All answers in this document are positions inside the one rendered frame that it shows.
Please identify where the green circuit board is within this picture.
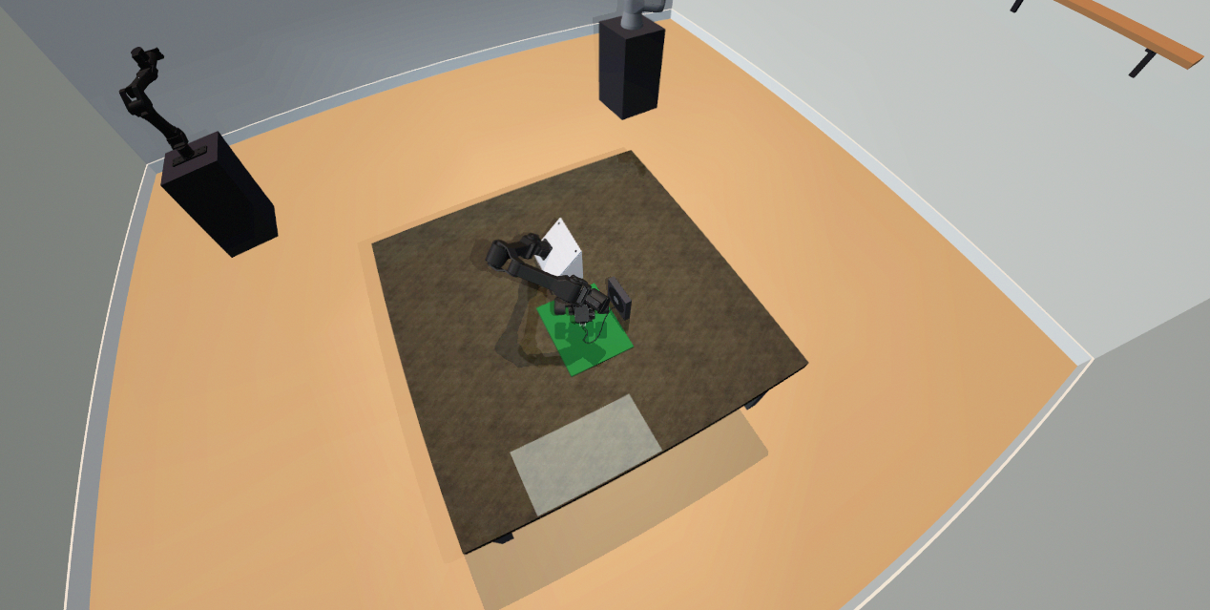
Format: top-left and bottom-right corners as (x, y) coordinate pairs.
(537, 301), (634, 376)

